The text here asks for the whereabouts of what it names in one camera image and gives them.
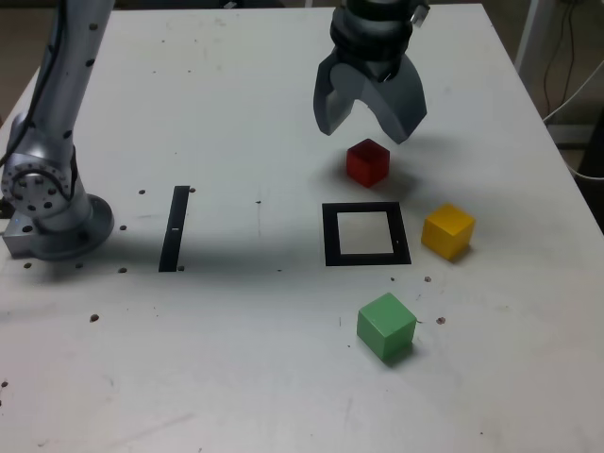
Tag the white post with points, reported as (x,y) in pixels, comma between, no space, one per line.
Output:
(527,38)

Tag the red cube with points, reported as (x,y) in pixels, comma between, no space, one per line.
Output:
(368,162)

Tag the green cube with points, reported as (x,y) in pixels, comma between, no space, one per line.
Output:
(384,325)

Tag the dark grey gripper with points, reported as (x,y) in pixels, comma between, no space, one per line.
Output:
(377,68)

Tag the black tape square outline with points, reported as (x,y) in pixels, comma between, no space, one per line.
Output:
(330,236)

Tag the yellow cube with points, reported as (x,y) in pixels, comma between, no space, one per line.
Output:
(448,231)

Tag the black tape strip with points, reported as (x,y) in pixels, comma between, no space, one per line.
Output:
(173,231)

